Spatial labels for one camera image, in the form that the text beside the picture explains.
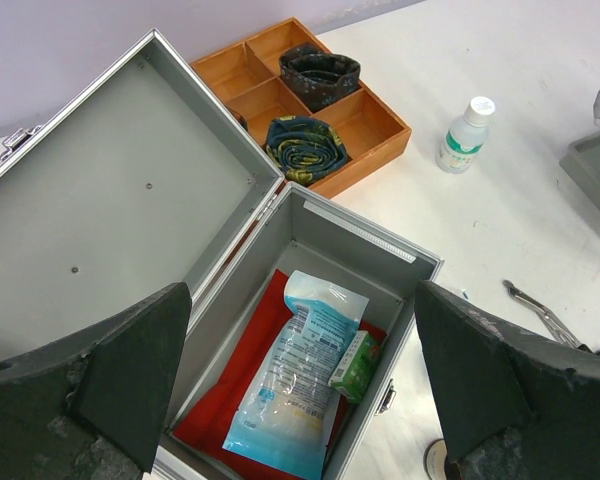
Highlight black strap bundle right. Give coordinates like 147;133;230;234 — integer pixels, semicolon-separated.
278;43;364;114

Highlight blue cotton swab bag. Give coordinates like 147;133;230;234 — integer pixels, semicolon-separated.
222;270;369;479

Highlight clear bottle white cap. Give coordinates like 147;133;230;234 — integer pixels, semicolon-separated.
436;96;496;174

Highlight small green box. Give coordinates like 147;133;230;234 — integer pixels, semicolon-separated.
328;330;381;404

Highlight black strap bundle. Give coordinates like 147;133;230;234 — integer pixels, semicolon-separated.
278;43;364;114
263;114;352;187

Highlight grey metal first aid box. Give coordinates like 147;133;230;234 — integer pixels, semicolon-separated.
0;30;441;479

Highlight grey plastic divider tray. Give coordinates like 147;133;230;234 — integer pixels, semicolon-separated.
560;132;600;211

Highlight red first aid pouch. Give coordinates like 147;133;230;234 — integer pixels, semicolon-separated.
174;271;386;479

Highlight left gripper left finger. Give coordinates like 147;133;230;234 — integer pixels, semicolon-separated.
0;283;192;479

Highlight wooden compartment tray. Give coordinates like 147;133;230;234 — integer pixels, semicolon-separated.
190;18;412;198

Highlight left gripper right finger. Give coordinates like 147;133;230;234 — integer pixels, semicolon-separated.
415;281;600;479

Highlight black strap bundle front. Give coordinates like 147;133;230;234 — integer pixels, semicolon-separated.
263;114;352;187

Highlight black handled bandage scissors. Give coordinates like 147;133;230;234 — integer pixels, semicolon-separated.
502;280;600;357

